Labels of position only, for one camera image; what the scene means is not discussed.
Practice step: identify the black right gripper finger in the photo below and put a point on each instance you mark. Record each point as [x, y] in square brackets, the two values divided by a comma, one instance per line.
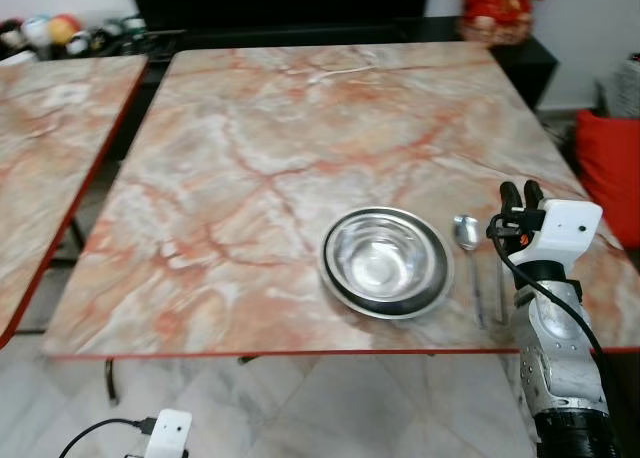
[533, 194]
[511, 200]

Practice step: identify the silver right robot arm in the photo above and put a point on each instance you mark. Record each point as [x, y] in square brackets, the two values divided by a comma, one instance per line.
[560, 358]

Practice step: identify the stainless steel spoon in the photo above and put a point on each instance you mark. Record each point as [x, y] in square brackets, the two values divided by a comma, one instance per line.
[466, 233]

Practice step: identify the red cushion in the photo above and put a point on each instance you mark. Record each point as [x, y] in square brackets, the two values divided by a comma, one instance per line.
[610, 173]

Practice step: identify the stainless steel bowl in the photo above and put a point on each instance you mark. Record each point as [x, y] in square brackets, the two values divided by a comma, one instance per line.
[386, 263]

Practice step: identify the grey woven basket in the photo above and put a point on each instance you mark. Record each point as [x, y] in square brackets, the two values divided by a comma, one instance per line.
[622, 88]

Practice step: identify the red doll figurine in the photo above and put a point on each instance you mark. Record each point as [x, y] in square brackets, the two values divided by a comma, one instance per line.
[500, 8]

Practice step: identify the black metal table leg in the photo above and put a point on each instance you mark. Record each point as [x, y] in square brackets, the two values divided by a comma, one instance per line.
[110, 380]
[72, 243]

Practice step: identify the orange yellow round ornament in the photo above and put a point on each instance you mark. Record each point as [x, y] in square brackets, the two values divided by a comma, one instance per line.
[63, 27]

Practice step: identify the white blue round ornament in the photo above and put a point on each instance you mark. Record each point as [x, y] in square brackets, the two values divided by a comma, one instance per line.
[35, 28]

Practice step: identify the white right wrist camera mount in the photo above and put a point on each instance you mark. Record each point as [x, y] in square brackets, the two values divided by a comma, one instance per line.
[562, 233]

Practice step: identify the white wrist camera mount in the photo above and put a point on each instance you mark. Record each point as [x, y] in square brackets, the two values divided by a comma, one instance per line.
[168, 435]
[562, 233]

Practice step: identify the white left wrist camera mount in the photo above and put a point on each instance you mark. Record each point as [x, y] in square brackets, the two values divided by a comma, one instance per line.
[168, 435]

